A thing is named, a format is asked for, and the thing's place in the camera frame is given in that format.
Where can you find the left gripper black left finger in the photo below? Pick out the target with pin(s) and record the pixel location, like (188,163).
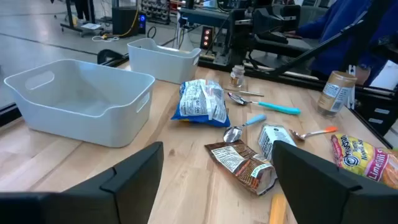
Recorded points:
(124,199)

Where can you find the person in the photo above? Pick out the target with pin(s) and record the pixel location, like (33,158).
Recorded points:
(335,40)

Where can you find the black computer tower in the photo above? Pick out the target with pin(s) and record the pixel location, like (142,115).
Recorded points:
(124,21)

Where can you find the black frame clamp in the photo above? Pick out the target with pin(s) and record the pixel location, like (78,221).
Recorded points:
(107,56)

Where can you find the blue chip bag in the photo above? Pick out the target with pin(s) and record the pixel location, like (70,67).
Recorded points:
(199,102)

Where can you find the thin silver stick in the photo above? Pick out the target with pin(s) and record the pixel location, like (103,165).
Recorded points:
(248,93)

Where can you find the white bracket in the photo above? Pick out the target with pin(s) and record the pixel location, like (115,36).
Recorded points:
(352,93)

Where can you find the black rolling stand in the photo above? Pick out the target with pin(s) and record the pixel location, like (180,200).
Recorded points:
(70,12)

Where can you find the brown spice pouch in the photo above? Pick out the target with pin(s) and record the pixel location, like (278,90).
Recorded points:
(239,165)

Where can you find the tan peanut butter jar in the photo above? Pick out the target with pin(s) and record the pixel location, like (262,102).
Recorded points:
(335,93)

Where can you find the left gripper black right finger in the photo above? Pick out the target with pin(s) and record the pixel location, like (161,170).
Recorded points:
(311,193)

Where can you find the white plastic bin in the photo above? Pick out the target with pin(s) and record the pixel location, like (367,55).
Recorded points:
(77,127)
(161,68)

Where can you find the small orange label spice jar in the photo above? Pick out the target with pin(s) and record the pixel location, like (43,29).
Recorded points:
(237,77)

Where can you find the box with red lights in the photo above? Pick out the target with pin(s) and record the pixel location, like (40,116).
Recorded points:
(206,37)

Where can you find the grey parts rack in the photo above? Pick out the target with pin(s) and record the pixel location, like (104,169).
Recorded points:
(155,11)

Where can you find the white label spice jar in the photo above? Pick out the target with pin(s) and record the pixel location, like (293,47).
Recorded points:
(273,137)

